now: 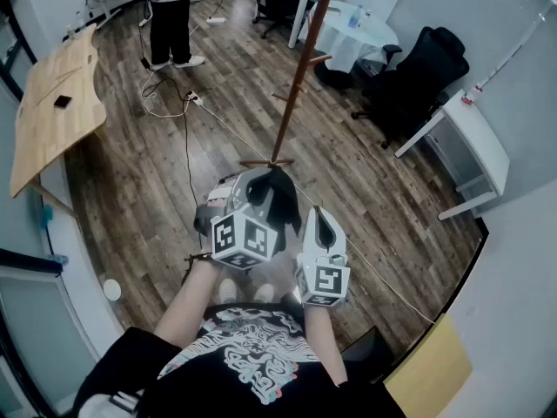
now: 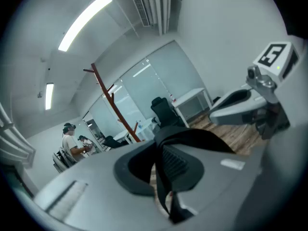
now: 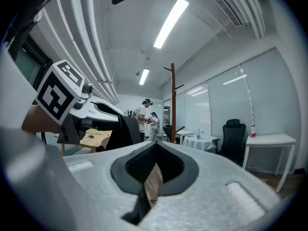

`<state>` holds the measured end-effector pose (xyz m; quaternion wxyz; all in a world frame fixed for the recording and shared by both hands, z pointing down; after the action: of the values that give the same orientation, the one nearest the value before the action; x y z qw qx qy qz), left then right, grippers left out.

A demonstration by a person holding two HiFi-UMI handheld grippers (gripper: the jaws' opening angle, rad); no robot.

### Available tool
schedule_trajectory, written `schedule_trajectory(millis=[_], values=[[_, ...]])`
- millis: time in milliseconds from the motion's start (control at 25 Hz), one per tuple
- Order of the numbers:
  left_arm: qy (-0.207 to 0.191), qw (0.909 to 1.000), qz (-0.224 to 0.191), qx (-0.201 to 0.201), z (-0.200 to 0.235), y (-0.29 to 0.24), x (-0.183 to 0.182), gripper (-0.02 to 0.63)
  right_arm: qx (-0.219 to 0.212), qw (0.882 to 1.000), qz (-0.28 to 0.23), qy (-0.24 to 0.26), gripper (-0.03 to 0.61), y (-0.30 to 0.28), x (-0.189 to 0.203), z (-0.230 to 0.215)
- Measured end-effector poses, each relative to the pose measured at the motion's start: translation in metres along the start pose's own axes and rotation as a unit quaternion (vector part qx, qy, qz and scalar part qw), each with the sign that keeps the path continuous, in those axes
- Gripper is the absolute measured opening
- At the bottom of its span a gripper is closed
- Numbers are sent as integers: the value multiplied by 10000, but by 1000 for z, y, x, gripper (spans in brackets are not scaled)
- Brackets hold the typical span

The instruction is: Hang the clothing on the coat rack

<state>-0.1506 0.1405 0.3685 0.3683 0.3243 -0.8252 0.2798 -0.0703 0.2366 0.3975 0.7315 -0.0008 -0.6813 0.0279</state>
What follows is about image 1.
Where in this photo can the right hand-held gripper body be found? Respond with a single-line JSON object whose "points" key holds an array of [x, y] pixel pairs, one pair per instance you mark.
{"points": [[324, 279]]}

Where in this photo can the white power strip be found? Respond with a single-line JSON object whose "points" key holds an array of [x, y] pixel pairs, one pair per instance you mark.
{"points": [[216, 20], [194, 98]]}

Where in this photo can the blue label water bottle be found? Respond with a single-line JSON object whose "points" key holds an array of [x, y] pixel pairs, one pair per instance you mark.
{"points": [[355, 16]]}

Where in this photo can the round table with white cloth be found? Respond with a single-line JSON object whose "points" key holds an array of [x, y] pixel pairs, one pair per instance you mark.
{"points": [[348, 42]]}

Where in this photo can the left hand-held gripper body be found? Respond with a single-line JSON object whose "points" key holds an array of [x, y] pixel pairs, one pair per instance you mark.
{"points": [[243, 240]]}

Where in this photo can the black floor box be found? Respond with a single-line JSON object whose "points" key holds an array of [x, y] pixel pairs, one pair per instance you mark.
{"points": [[365, 355]]}

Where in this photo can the black clothes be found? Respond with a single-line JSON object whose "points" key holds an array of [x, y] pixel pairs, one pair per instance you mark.
{"points": [[285, 207]]}

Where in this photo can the clear plastic bottle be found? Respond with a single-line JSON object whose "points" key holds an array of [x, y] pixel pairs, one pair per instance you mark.
{"points": [[70, 32]]}

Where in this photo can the black swivel office chair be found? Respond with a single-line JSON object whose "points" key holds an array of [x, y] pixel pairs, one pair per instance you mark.
{"points": [[272, 2]]}

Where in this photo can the person's white shoe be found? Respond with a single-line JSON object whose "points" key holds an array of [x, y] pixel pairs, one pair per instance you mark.
{"points": [[264, 293], [228, 291]]}

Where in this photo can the person's black printed t-shirt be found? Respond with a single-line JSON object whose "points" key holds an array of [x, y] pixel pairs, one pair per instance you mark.
{"points": [[261, 364]]}

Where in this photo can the wooden coat stand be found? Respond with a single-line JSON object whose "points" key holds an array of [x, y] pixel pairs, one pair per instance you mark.
{"points": [[300, 72]]}

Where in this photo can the person's right forearm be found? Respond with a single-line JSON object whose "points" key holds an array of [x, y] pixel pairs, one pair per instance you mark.
{"points": [[324, 346]]}

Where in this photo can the black waist device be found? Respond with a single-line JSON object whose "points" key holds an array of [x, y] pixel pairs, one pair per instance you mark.
{"points": [[292, 303]]}

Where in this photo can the white standing desk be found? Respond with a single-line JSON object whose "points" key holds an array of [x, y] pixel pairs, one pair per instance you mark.
{"points": [[109, 2]]}

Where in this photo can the yellow panel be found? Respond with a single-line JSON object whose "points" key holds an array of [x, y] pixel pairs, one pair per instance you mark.
{"points": [[431, 368]]}

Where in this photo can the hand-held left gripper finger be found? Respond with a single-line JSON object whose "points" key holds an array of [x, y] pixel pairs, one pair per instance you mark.
{"points": [[242, 187]]}

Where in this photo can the light wooden table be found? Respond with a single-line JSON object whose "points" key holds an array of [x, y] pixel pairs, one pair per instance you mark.
{"points": [[52, 116]]}

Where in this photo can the white desk with red bottles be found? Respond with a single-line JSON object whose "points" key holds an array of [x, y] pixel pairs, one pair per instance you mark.
{"points": [[474, 146]]}

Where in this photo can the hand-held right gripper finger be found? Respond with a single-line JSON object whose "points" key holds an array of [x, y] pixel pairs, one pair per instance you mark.
{"points": [[311, 233], [340, 240]]}

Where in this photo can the black mesh office chair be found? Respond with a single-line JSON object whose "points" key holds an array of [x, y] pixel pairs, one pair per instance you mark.
{"points": [[413, 81]]}

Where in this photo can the white round floor disc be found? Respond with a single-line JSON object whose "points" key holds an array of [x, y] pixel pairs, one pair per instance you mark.
{"points": [[112, 289]]}

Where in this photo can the small black phone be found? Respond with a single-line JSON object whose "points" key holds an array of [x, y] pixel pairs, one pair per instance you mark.
{"points": [[62, 101]]}

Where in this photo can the person's left forearm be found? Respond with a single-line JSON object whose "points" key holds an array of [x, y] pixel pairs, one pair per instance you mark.
{"points": [[191, 303]]}

